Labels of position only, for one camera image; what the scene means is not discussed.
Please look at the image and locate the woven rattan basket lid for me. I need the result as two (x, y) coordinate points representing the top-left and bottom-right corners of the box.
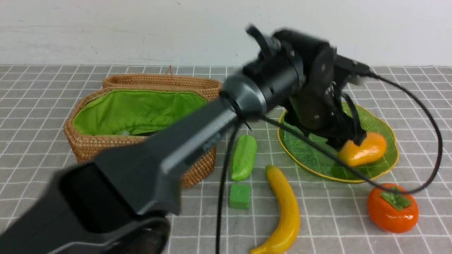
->
(102, 66), (222, 101)

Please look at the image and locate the green cucumber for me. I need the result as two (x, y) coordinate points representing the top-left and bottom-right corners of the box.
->
(230, 135), (258, 182)

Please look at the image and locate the orange persimmon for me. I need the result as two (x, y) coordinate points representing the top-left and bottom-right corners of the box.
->
(367, 187), (420, 234)

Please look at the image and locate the orange yellow mango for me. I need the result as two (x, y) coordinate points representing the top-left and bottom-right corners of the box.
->
(338, 132), (387, 167)

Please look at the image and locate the green glass leaf plate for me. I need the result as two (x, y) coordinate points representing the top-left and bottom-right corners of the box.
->
(277, 105), (399, 183)

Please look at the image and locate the woven rattan basket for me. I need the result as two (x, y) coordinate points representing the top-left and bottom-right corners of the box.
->
(64, 88), (218, 189)

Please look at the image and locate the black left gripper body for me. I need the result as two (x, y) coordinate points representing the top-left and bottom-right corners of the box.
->
(282, 84), (367, 151)

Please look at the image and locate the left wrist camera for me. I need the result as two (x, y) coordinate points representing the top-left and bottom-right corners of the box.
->
(333, 55), (371, 87)

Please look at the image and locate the green foam cube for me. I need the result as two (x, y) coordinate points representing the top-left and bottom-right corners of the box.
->
(229, 183), (251, 210)

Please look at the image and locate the yellow banana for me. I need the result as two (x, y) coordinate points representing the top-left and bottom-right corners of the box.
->
(249, 165), (301, 254)

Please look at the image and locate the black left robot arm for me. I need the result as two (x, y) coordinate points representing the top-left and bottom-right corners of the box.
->
(1, 25), (370, 254)

